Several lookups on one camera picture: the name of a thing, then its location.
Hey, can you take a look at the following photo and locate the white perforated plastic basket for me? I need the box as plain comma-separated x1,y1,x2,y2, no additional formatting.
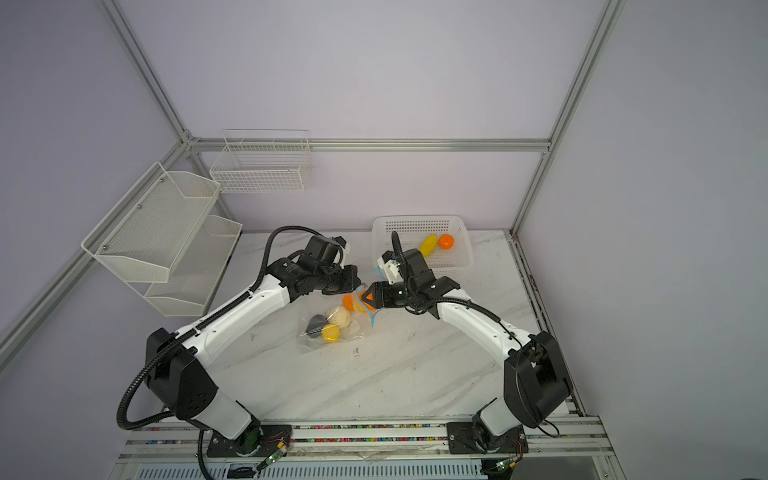
371,215,474,277

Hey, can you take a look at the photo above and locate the clear zip top bag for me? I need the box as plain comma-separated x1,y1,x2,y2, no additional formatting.
297,268,385,353

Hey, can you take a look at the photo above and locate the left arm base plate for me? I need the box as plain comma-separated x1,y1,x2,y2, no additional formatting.
205,424,293,458

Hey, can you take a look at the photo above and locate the cream white pear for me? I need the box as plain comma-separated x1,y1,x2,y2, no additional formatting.
326,306,352,329

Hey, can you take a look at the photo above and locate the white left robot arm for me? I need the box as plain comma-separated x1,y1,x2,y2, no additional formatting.
119,252,361,442

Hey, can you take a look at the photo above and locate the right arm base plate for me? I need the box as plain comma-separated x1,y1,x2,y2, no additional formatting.
446,422,529,455

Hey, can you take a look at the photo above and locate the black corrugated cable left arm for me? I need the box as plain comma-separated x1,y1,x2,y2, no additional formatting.
116,225,328,480

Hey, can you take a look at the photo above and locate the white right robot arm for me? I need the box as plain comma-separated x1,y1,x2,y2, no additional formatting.
360,274,572,452

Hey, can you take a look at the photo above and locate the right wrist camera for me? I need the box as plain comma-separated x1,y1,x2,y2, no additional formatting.
376,249,432,284

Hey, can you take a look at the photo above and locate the aluminium frame post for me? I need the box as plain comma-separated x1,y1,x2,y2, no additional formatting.
510,0,626,237

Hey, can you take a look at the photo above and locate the yellow pear-shaped lemon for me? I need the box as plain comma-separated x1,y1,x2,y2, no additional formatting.
321,324,341,343

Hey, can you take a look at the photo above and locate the large orange fruit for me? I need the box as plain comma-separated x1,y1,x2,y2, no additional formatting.
360,290,376,311

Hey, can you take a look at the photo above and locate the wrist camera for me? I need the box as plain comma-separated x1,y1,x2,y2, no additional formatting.
297,235,347,271
376,249,432,284

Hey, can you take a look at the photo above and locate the yellow banana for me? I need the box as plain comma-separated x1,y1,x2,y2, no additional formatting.
418,234,439,258

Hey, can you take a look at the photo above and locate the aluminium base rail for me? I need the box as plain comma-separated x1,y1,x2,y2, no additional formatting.
117,416,616,463

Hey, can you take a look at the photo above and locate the black avocado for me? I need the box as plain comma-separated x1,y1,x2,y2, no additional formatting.
305,314,328,338

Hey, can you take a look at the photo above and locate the small orange tangerine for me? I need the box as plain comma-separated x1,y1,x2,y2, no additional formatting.
438,234,455,250

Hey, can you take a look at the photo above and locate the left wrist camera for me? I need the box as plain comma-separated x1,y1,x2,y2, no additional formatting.
297,235,347,271

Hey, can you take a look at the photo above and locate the white wire wall basket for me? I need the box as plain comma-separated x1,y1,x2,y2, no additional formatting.
210,129,314,194

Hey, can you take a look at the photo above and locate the white mesh two-tier shelf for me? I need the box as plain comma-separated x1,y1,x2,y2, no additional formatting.
81,163,242,318

